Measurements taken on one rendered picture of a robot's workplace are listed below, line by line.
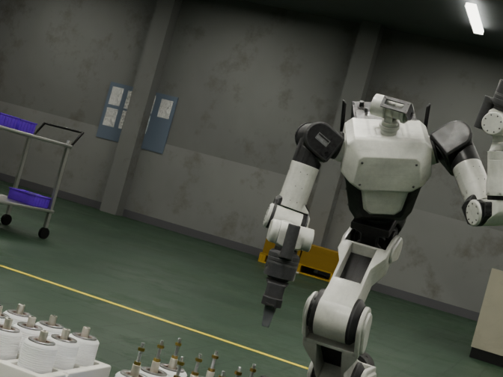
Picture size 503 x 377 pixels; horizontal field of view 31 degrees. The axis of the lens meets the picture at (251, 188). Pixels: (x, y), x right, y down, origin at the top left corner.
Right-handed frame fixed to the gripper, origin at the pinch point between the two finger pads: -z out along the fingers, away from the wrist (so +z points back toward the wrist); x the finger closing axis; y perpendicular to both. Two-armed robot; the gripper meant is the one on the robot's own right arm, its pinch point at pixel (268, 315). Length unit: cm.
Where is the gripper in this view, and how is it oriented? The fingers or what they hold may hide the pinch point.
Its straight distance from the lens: 252.0
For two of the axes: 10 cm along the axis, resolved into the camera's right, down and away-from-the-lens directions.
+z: 2.6, -9.6, 0.1
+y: 9.6, 2.6, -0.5
